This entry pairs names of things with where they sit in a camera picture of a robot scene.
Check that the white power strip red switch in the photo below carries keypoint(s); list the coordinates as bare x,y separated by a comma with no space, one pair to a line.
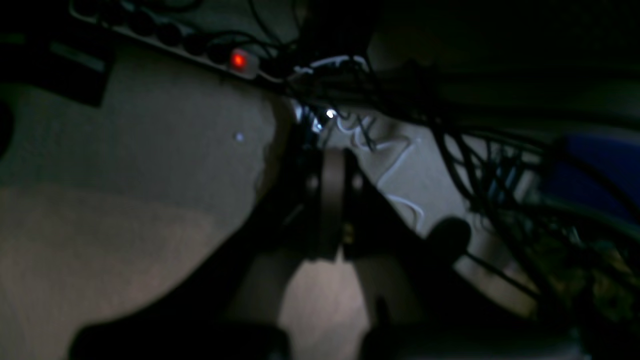
233,51

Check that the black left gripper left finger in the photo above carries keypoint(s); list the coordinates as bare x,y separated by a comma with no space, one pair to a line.
299,218

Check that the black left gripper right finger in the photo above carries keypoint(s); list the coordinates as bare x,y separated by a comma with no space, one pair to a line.
454,321

